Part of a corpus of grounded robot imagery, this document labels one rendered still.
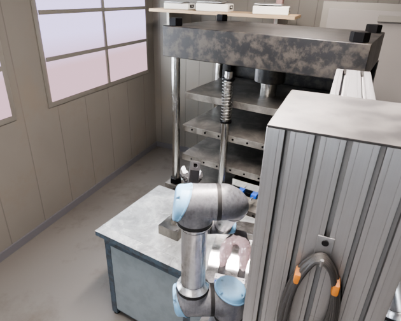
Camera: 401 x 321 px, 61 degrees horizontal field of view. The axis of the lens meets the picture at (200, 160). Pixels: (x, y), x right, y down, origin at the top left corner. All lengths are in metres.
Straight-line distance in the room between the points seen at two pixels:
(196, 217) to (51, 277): 2.40
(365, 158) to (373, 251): 0.16
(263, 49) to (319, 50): 0.32
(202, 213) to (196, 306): 0.39
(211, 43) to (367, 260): 1.85
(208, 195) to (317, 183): 0.50
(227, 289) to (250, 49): 1.41
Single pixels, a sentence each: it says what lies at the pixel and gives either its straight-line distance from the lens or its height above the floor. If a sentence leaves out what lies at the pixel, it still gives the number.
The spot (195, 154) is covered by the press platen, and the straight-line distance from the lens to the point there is 2.74.
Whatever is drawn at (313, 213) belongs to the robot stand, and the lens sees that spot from 0.60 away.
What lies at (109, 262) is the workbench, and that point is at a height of 0.52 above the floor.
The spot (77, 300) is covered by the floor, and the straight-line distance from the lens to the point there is 3.06.
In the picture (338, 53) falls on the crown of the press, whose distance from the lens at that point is 2.03.
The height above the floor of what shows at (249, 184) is 0.95.
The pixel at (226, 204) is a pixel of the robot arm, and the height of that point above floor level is 1.65.
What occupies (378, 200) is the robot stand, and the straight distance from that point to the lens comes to 0.58.
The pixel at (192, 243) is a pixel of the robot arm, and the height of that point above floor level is 1.50.
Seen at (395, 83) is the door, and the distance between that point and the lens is 4.41.
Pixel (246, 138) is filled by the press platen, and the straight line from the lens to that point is 2.45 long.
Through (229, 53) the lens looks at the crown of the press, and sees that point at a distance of 2.23.
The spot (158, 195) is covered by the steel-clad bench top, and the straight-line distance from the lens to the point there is 2.65.
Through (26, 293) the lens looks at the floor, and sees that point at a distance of 3.25.
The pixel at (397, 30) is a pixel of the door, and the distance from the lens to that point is 4.33.
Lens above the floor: 2.21
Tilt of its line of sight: 26 degrees down
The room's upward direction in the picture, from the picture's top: 2 degrees clockwise
